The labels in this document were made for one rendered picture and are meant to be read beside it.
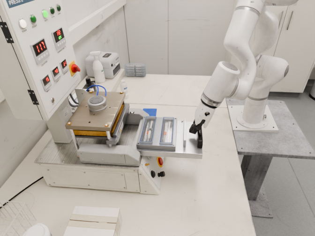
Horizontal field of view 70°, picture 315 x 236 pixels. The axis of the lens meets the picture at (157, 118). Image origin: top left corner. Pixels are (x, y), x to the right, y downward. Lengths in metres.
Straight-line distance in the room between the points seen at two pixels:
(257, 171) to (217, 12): 2.17
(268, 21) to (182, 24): 2.22
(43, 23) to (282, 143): 1.30
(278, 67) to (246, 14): 0.46
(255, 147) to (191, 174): 0.42
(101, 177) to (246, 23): 0.84
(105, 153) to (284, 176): 1.77
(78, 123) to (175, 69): 2.73
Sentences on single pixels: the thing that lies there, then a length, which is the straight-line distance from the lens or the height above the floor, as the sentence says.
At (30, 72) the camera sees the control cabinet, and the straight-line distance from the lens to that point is 0.84.
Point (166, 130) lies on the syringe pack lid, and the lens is 1.00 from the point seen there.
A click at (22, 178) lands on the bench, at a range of 1.34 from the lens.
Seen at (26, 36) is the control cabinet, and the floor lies 1.44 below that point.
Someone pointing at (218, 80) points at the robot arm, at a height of 1.27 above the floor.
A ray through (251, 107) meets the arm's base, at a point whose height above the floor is 0.90.
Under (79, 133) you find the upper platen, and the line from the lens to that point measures 0.99.
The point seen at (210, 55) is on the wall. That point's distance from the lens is 3.45.
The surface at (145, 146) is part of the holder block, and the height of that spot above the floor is 0.99.
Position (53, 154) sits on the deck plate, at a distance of 1.11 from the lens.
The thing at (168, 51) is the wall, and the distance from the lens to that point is 3.42.
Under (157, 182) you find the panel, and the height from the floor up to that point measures 0.79.
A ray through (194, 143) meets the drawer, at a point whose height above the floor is 0.97.
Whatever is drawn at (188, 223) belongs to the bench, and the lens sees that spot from 1.02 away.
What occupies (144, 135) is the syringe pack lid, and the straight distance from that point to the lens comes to 0.98.
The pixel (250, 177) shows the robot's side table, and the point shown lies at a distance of 1.83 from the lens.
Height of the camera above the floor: 1.64
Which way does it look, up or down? 36 degrees down
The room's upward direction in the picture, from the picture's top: 2 degrees counter-clockwise
